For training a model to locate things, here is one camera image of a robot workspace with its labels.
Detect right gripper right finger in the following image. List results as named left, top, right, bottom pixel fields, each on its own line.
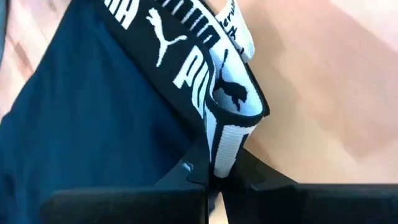
left=217, top=148, right=398, bottom=224

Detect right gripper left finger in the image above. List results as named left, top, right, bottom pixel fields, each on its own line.
left=40, top=136, right=213, bottom=224

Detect navy Puma boxer briefs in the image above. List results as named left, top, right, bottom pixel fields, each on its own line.
left=0, top=0, right=271, bottom=224

